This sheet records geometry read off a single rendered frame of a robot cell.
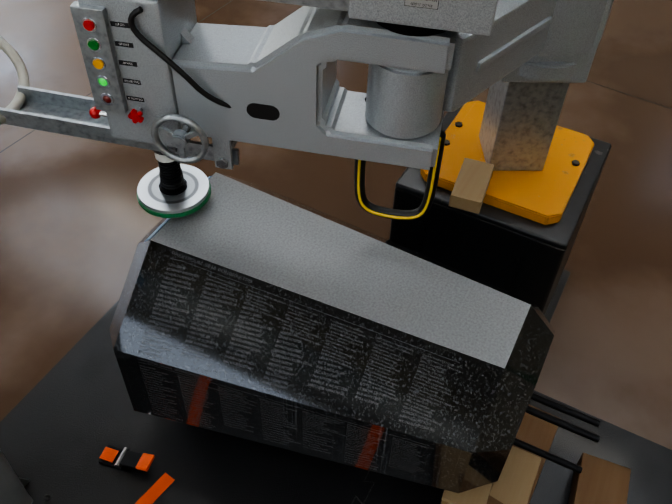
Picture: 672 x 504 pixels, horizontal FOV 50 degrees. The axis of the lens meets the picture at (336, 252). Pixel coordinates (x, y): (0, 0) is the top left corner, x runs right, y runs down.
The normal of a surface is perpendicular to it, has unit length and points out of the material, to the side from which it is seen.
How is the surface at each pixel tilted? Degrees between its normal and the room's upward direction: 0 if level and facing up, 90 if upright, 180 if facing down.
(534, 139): 90
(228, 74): 90
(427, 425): 45
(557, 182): 0
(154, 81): 90
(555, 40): 90
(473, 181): 0
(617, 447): 0
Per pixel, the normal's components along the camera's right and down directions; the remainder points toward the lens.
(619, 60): 0.03, -0.69
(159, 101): -0.20, 0.71
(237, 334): -0.26, -0.02
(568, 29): 0.12, 0.72
